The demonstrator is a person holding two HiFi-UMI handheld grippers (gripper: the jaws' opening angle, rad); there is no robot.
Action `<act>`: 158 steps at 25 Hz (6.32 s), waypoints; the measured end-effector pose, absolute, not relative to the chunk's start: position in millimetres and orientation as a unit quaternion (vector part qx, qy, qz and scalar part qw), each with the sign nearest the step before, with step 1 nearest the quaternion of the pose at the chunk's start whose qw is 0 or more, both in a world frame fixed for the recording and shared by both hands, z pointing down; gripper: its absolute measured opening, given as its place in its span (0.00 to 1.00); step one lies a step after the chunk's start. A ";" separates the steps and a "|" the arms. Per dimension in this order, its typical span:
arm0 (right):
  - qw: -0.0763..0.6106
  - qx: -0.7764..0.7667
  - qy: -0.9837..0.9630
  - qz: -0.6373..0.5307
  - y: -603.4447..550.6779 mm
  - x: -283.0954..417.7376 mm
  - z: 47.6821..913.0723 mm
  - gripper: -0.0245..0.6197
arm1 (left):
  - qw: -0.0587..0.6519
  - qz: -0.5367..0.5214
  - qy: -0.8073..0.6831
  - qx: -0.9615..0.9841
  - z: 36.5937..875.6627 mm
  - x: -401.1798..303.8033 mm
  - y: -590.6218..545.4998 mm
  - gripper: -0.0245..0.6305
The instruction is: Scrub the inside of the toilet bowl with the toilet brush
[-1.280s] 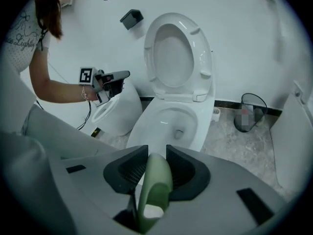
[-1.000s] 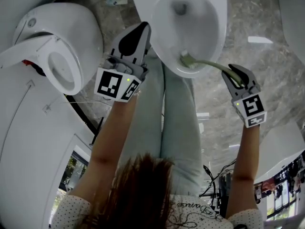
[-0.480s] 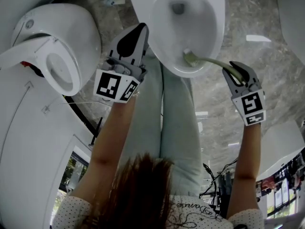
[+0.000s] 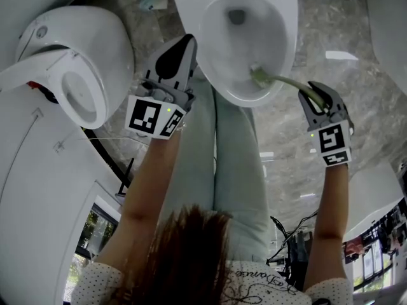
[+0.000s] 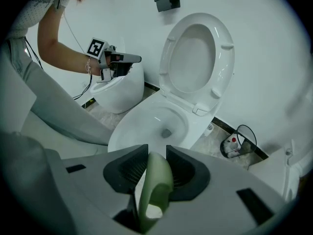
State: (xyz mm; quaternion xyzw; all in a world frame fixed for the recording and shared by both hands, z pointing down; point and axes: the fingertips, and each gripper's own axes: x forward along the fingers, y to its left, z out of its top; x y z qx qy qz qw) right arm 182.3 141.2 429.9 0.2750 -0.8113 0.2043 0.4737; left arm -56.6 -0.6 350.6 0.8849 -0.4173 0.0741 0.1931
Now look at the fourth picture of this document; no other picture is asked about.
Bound white cabinet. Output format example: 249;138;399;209
345;162;404;241

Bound dark framed window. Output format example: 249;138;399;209
63;203;118;305

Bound person's white dotted shirt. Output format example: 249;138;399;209
70;259;354;305

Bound white angular toilet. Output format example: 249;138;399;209
364;0;407;76

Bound green toilet brush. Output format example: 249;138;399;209
249;62;330;112

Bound person's left forearm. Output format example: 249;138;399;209
120;132;182;225

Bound white egg-shaped toilet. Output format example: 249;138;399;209
0;4;136;130

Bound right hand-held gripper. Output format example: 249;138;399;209
298;81;355;167

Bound person's pale green trousers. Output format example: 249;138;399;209
170;74;271;263

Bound person's right forearm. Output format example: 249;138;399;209
313;162;350;238

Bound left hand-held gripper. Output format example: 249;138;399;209
125;33;198;139

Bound black cable bundle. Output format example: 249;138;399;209
265;210;319;282

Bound white toilet with raised seat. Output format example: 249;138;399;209
170;0;300;108

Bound cluttered shelf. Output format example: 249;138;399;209
343;198;407;295

